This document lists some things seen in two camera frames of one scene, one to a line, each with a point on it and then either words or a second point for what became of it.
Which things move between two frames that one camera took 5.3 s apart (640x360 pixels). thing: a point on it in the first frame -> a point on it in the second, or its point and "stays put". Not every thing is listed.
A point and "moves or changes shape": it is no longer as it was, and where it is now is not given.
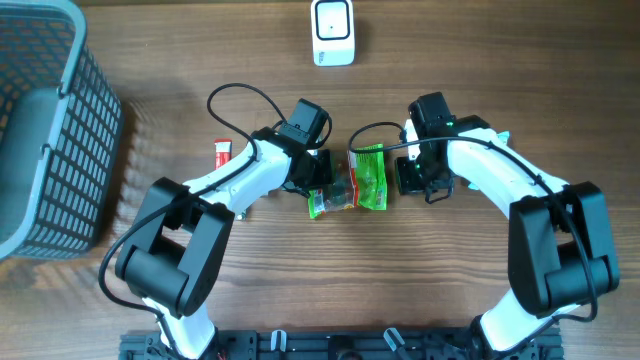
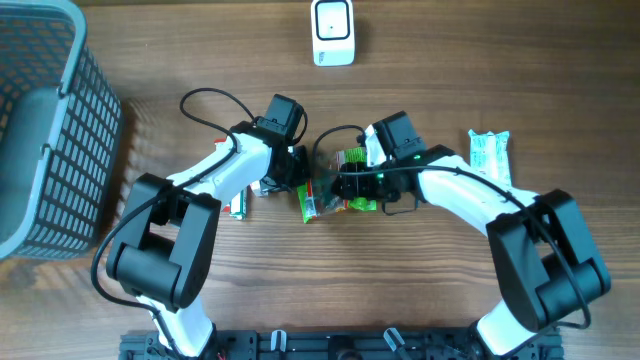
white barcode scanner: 333,38 stays put
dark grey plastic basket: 60,125 stays put
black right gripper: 410,184 -> 359,185
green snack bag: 360,182 moves or changes shape
